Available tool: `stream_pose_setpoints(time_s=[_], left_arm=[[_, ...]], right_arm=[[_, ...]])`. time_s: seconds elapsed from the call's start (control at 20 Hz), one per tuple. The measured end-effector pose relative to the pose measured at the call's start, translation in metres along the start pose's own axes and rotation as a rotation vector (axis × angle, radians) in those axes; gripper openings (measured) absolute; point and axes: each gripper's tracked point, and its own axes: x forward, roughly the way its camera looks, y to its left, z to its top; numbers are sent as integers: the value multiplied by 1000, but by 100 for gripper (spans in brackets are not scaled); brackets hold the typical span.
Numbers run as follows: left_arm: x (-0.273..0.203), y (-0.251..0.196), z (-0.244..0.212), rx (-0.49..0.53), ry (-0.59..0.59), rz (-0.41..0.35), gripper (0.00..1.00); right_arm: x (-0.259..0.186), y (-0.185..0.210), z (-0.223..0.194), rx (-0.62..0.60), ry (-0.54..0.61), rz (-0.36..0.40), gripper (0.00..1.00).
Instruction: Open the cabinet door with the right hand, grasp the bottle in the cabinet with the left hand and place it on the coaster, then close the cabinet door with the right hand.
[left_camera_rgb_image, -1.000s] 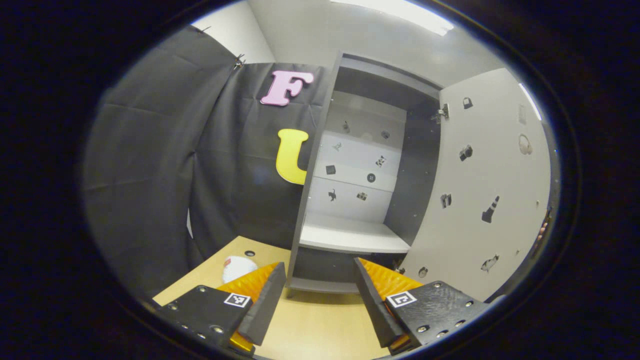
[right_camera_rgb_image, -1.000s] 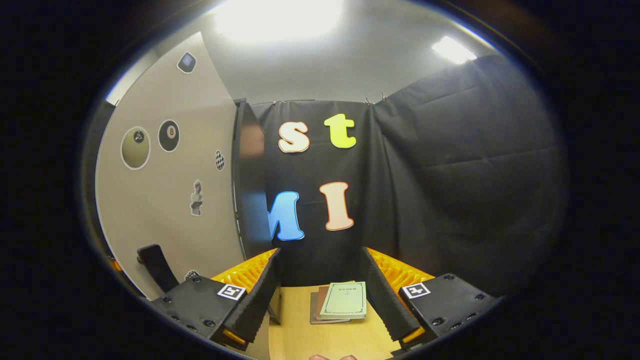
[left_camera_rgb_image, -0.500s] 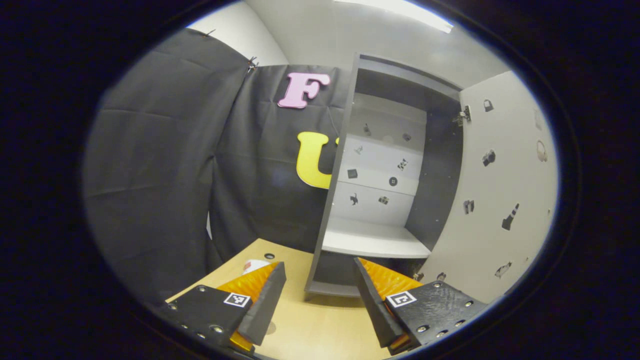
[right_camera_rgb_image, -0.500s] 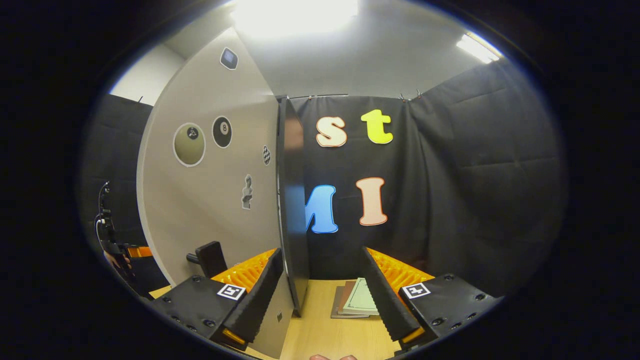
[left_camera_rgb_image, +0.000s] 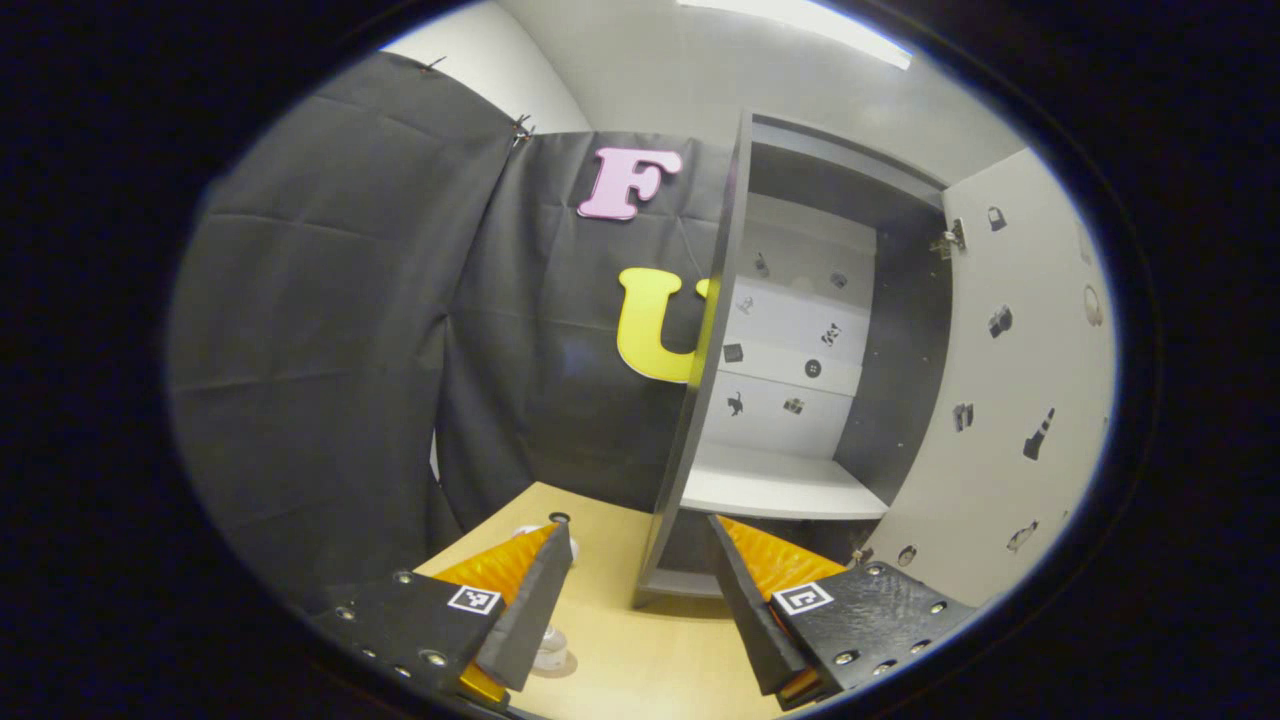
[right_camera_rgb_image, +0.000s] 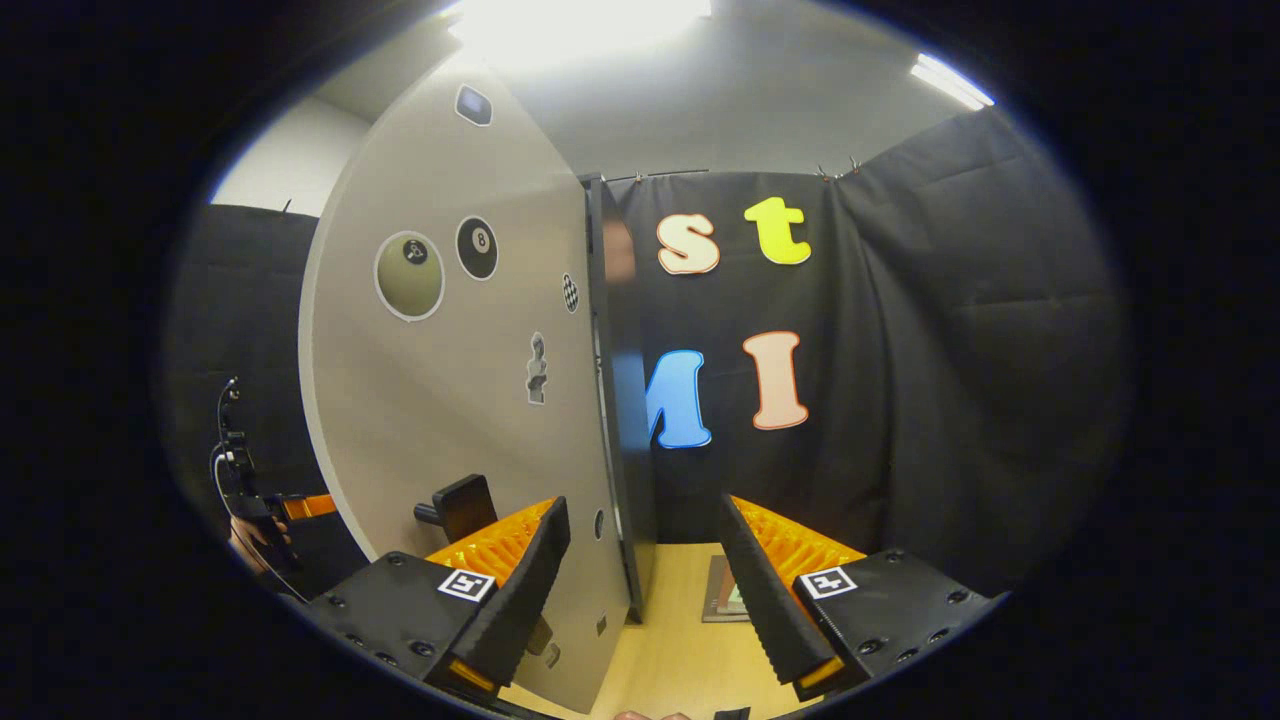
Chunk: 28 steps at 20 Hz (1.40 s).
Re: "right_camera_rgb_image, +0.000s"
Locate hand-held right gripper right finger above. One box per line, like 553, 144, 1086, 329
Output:
719, 494, 1003, 702

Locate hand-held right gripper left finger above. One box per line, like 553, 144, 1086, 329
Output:
304, 496, 572, 702

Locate black door handle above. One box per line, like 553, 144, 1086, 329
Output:
413, 473, 500, 547

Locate beige cabinet door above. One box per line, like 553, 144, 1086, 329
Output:
297, 60, 634, 714

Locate brown notebook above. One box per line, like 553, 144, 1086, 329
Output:
701, 554, 753, 624

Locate black backdrop cloth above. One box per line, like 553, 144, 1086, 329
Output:
160, 104, 1133, 603

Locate long ceiling light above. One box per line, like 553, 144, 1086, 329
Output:
909, 51, 997, 112
444, 0, 714, 48

